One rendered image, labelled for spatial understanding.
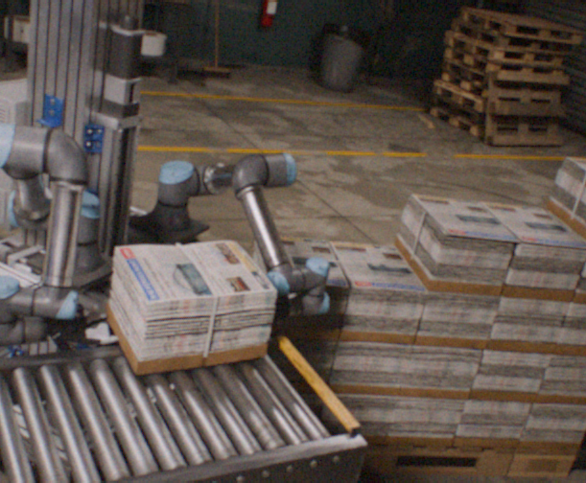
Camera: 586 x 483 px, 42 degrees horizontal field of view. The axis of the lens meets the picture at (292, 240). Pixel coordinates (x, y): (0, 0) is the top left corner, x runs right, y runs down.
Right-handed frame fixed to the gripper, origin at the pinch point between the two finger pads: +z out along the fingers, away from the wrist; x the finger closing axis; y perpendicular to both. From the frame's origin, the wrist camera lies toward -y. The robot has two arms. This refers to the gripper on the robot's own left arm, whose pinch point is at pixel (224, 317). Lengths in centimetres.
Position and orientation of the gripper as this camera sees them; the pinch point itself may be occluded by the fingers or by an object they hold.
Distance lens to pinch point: 234.0
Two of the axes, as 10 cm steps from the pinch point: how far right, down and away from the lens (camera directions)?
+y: 1.9, -8.9, -4.0
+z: -8.6, 0.4, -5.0
